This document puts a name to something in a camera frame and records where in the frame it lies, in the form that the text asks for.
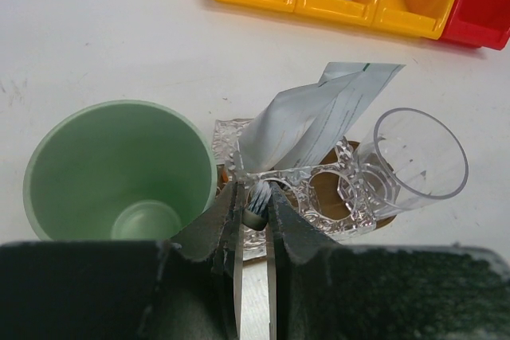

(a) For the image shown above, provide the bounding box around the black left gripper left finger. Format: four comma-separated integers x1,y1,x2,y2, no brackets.
1,182,244,339

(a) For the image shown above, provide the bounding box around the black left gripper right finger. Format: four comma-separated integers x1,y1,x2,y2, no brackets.
267,184,509,339

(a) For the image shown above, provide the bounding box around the clear acrylic toothbrush holder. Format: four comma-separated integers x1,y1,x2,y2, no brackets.
212,119,377,241

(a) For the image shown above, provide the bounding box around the brown oval wooden tray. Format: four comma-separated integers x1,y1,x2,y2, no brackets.
217,139,398,229

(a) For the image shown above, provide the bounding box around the green plastic cup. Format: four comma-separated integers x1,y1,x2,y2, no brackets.
22,100,217,240

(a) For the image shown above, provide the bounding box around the clear plastic cup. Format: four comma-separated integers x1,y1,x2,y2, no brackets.
353,107,469,220

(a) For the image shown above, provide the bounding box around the red plastic bin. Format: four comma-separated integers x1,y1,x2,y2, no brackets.
441,0,509,50

